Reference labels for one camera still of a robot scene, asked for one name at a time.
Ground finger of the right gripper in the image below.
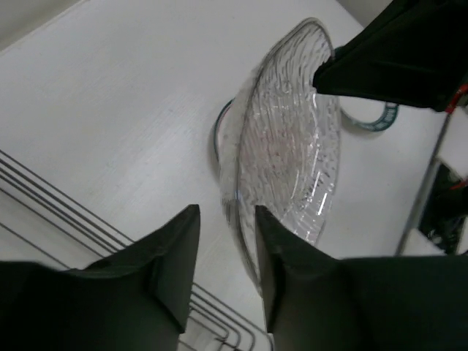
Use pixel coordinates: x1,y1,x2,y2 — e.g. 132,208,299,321
313,1,437,108

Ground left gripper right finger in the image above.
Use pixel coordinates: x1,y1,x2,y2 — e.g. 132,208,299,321
255,205,467,350

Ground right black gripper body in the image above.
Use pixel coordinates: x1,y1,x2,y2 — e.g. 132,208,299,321
396,1,467,112

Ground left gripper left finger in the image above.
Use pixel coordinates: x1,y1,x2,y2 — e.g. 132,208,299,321
1,205,200,350

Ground clear glass plate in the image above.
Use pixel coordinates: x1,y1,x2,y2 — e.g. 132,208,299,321
219,18,341,286

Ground white plate red characters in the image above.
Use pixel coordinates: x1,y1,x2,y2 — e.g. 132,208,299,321
211,97,244,178

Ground white plate green rim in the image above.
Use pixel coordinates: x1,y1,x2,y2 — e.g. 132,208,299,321
341,102,400,133

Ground grey wire dish rack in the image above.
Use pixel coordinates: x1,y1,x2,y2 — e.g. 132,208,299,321
1,153,273,350

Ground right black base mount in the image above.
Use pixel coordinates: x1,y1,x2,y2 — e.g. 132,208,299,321
418,164,467,254

